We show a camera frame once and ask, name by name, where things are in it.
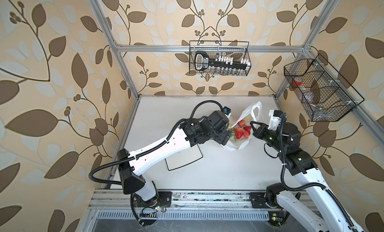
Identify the black wire basket wall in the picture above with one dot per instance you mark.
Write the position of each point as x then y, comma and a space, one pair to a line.
326, 95
235, 49

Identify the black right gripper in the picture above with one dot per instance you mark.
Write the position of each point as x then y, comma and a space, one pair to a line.
259, 132

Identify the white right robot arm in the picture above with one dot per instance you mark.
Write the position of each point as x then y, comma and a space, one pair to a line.
302, 191

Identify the black handled tool in basket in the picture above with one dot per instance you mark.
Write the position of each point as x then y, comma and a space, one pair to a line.
203, 61

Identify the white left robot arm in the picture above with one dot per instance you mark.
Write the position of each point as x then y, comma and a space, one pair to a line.
185, 134

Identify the black wire basket back wall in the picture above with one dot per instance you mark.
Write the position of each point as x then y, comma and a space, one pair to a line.
235, 49

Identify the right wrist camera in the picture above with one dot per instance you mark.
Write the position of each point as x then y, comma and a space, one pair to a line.
275, 119

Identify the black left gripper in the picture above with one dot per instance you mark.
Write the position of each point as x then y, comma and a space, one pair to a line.
224, 135

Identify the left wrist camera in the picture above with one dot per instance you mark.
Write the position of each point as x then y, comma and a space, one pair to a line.
227, 111

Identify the black wire basket right wall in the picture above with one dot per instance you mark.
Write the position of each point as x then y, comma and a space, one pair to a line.
326, 95

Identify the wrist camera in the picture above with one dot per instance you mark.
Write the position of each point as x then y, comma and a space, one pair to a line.
227, 111
275, 119

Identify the white tray black rim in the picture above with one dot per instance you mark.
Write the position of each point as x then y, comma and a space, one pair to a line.
183, 158

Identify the white plastic bag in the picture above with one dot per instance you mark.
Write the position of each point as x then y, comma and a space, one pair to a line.
251, 113

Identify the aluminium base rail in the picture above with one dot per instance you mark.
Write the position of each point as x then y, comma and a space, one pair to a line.
172, 205

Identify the red capped bottle in basket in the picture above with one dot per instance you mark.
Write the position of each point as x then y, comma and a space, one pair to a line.
297, 82

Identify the fake fruits cluster in bag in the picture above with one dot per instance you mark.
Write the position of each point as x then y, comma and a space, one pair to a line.
242, 130

